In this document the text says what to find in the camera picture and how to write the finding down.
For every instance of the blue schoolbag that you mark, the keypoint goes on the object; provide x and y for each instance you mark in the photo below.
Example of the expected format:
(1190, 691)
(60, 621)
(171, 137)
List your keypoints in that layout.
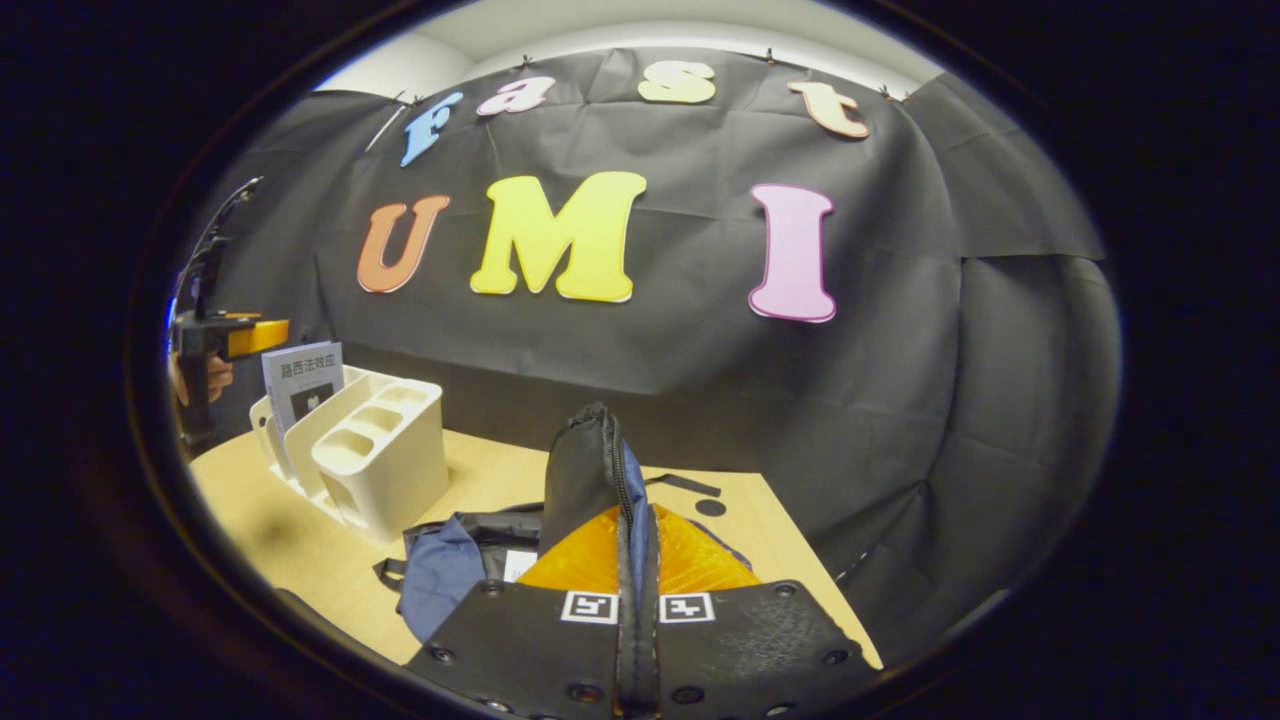
(580, 460)

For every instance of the white plastic bookshelf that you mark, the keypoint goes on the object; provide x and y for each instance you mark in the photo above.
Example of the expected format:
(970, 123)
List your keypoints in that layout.
(390, 470)

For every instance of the light grey book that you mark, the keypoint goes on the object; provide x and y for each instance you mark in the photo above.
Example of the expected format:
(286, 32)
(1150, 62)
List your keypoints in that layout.
(520, 565)

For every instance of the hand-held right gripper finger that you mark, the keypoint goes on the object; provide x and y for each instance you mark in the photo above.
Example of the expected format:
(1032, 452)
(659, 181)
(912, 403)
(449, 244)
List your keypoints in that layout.
(650, 660)
(627, 660)

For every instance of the grey-blue book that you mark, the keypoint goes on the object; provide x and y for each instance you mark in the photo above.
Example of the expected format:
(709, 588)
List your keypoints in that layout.
(300, 385)

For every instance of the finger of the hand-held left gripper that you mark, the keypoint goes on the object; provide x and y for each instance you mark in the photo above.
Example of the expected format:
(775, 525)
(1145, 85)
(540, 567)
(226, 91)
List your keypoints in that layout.
(255, 337)

